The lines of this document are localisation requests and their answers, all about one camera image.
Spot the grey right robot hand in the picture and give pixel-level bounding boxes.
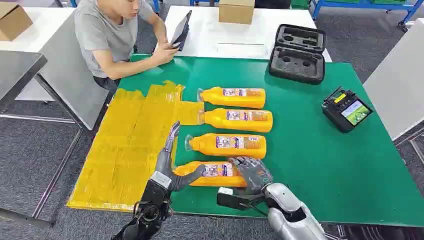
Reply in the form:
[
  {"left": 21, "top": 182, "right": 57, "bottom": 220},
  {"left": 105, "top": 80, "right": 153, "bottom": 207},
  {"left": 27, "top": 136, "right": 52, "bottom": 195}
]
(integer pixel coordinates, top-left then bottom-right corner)
[{"left": 228, "top": 156, "right": 275, "bottom": 196}]

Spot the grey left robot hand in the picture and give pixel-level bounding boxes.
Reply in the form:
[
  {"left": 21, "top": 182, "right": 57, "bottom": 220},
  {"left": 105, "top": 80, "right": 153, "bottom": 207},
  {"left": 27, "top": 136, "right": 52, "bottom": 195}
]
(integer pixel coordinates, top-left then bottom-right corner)
[{"left": 150, "top": 120, "right": 206, "bottom": 193}]

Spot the orange detergent bottle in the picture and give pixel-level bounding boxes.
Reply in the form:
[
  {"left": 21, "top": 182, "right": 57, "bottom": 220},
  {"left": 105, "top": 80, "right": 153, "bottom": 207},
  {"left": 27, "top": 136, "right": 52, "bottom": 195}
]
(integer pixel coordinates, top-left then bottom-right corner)
[
  {"left": 173, "top": 160, "right": 249, "bottom": 188},
  {"left": 197, "top": 108, "right": 274, "bottom": 134},
  {"left": 184, "top": 133, "right": 268, "bottom": 160},
  {"left": 197, "top": 86, "right": 267, "bottom": 110}
]

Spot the green table mat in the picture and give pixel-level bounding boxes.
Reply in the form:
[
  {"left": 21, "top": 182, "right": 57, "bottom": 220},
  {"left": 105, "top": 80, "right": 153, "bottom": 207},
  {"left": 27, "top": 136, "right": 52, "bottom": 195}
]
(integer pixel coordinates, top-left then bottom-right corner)
[{"left": 117, "top": 53, "right": 424, "bottom": 228}]

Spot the yellow plastic sheet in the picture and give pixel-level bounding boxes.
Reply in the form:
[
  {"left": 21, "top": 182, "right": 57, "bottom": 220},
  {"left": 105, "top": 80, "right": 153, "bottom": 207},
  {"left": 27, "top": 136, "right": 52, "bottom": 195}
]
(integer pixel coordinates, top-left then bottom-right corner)
[{"left": 66, "top": 80, "right": 206, "bottom": 213}]

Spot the black remote controller with screen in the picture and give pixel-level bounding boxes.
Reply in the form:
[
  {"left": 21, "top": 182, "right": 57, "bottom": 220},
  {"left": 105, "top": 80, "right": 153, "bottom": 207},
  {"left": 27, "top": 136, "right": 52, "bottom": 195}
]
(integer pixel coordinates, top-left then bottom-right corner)
[{"left": 321, "top": 86, "right": 374, "bottom": 134}]

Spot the open black foam case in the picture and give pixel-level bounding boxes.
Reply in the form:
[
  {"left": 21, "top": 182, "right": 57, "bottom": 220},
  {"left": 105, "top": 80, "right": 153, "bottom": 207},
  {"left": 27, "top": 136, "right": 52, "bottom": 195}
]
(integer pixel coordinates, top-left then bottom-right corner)
[{"left": 268, "top": 23, "right": 327, "bottom": 86}]

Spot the pale grey table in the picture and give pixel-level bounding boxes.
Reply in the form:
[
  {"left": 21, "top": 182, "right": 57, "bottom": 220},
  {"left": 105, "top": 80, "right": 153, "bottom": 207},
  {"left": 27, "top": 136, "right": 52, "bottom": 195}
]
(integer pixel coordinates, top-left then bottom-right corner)
[{"left": 14, "top": 8, "right": 112, "bottom": 132}]

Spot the white flat sheet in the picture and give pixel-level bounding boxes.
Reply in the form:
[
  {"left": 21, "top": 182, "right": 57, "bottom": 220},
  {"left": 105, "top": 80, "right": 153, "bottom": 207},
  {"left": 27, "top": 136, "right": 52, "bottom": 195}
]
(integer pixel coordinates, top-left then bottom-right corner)
[{"left": 216, "top": 42, "right": 269, "bottom": 58}]

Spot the dark tablet in case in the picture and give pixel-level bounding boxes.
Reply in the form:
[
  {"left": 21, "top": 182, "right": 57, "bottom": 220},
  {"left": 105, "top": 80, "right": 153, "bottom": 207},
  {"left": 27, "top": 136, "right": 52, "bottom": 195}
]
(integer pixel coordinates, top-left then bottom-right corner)
[{"left": 170, "top": 9, "right": 193, "bottom": 52}]

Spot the person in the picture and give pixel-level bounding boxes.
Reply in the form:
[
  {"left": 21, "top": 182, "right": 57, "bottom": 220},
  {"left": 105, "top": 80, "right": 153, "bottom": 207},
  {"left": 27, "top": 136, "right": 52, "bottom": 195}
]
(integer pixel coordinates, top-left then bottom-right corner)
[{"left": 73, "top": 0, "right": 181, "bottom": 95}]

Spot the closed cardboard box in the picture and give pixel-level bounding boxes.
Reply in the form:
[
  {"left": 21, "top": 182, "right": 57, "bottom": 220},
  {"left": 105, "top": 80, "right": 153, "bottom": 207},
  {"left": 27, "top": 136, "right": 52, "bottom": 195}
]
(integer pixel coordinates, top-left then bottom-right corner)
[{"left": 218, "top": 0, "right": 256, "bottom": 25}]

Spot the light grey table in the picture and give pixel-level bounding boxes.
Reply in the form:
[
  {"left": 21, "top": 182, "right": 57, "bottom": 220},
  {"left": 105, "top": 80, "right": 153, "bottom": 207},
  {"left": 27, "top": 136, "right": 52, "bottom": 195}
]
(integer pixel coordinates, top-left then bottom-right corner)
[{"left": 362, "top": 18, "right": 424, "bottom": 142}]

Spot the dark grey metal table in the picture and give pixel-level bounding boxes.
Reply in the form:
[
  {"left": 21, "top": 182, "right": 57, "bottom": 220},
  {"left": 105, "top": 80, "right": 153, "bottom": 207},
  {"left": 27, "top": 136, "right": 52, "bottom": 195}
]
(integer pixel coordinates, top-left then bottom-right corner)
[{"left": 0, "top": 50, "right": 88, "bottom": 229}]

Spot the green crate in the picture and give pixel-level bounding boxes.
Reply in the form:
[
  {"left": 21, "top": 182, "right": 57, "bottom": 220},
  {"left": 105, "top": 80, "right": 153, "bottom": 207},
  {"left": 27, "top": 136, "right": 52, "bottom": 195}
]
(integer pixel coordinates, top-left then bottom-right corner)
[{"left": 290, "top": 0, "right": 312, "bottom": 10}]

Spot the white side table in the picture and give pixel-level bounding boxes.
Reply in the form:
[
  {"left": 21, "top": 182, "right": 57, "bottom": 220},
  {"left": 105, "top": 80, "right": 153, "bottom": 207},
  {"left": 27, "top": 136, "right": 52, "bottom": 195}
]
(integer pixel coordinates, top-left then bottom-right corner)
[{"left": 0, "top": 6, "right": 77, "bottom": 54}]

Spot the blue metal rack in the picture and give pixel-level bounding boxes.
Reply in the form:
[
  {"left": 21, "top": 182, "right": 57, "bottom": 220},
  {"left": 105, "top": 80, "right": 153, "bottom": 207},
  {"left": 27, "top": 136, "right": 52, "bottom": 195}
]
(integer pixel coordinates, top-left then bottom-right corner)
[{"left": 311, "top": 0, "right": 424, "bottom": 27}]

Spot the open cardboard box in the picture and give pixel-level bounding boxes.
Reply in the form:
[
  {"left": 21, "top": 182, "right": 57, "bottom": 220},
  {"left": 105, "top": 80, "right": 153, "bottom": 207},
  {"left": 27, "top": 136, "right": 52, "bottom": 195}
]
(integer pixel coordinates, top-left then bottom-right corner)
[{"left": 0, "top": 1, "right": 34, "bottom": 42}]

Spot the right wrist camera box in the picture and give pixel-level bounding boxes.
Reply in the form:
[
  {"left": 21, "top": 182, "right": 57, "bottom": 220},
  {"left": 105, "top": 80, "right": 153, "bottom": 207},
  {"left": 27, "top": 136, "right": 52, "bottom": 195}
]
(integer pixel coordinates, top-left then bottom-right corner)
[{"left": 216, "top": 187, "right": 266, "bottom": 213}]

